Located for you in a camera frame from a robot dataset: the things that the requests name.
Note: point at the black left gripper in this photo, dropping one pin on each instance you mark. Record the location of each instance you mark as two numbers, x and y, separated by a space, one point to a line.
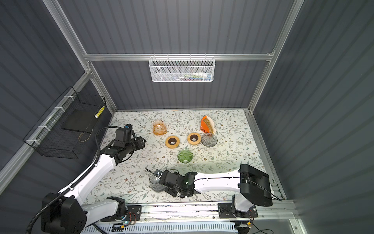
140 144

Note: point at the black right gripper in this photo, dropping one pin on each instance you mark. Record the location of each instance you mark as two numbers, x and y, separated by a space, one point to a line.
169 191

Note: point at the clear grey glass pitcher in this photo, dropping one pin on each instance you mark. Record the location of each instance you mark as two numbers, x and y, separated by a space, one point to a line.
155 183

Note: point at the clear grey glass dripper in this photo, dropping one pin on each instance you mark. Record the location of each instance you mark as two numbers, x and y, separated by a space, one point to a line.
209 140

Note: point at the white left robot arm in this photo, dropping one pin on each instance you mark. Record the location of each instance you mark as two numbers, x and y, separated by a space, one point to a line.
66 213

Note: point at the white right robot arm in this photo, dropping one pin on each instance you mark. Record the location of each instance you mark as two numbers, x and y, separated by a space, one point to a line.
250 185

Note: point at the green glass dripper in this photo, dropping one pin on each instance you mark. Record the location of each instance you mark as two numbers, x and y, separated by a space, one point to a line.
185 156

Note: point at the orange coffee filter box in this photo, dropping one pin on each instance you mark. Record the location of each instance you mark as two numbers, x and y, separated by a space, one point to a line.
207 125

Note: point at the orange glass pitcher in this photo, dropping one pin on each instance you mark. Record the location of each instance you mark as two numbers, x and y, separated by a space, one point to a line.
159 128

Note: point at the yellow marker in basket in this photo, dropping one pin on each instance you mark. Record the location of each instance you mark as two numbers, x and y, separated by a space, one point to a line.
100 111

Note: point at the black pad in basket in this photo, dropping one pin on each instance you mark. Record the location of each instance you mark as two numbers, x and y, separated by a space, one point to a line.
82 121

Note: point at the black wire basket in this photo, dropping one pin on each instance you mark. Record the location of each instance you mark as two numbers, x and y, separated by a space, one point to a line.
49 140

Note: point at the white wire mesh basket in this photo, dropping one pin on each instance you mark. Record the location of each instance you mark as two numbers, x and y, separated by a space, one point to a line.
182 68

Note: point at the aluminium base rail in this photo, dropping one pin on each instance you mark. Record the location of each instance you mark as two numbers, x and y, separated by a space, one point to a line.
208 217

